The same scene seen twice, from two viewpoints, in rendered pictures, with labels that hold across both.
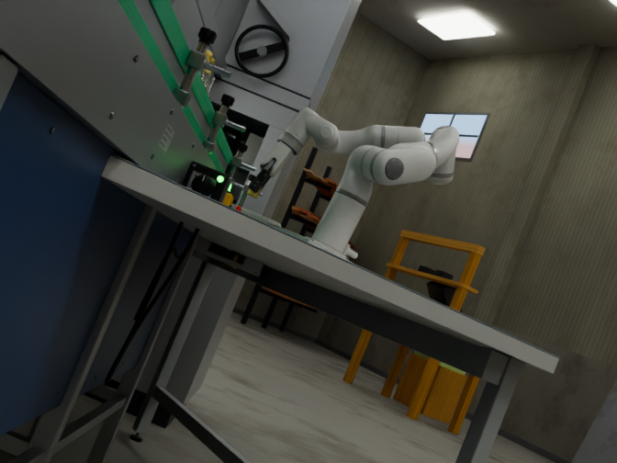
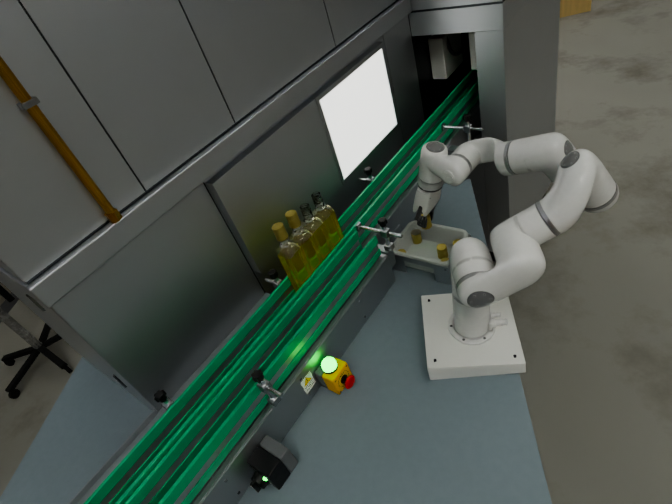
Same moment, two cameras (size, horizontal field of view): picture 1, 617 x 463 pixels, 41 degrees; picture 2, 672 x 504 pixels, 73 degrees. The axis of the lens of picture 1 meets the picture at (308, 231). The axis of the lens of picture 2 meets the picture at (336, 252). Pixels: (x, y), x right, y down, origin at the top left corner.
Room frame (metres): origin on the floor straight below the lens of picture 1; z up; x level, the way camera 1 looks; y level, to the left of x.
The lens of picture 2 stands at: (1.54, -0.44, 1.86)
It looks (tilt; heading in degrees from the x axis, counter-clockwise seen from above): 39 degrees down; 48
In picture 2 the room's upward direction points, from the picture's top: 21 degrees counter-clockwise
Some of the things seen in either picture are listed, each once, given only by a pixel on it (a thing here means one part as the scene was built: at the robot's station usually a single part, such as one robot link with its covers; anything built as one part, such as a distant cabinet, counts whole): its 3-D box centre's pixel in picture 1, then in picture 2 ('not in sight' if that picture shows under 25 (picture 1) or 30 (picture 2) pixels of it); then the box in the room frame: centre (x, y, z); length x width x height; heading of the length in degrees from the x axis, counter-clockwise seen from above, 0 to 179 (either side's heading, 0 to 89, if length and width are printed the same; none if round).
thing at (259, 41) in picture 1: (262, 51); not in sight; (3.21, 0.44, 1.49); 0.21 x 0.05 x 0.21; 90
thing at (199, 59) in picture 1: (207, 73); not in sight; (1.33, 0.25, 0.94); 0.07 x 0.04 x 0.13; 90
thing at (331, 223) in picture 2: not in sight; (330, 232); (2.31, 0.42, 0.99); 0.06 x 0.06 x 0.21; 89
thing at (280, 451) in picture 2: (204, 189); (272, 462); (1.68, 0.23, 0.79); 0.08 x 0.08 x 0.08; 0
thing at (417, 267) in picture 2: not in sight; (423, 250); (2.51, 0.22, 0.79); 0.27 x 0.17 x 0.08; 90
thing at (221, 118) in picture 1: (227, 128); (273, 392); (1.79, 0.25, 0.94); 0.07 x 0.04 x 0.13; 90
